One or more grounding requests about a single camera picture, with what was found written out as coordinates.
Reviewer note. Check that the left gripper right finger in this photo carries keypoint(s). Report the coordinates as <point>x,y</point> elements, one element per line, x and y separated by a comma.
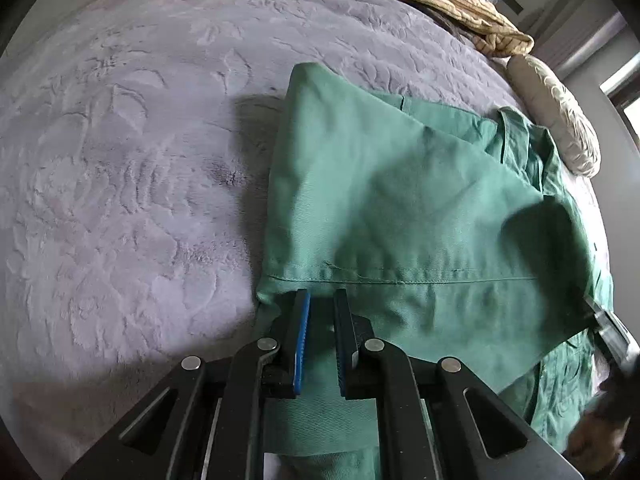
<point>436,420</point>

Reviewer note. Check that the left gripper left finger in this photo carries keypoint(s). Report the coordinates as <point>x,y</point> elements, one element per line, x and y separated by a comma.
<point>205,420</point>

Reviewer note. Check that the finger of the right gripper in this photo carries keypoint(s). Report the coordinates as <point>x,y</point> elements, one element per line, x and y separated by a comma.
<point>611,335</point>

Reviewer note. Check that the green trousers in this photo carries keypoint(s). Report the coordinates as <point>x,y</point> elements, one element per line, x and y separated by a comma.
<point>453,233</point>

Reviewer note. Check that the person's right hand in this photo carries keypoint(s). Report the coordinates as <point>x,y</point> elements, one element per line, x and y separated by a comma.
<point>595,445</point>

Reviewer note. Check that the cream pillow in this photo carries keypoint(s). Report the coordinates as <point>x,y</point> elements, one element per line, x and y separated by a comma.
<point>553,106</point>

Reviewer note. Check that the window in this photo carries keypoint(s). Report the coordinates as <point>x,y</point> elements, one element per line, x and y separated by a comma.
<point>623,91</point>

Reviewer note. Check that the grey embossed bedspread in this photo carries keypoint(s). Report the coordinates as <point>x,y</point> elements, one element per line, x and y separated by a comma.
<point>135,144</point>

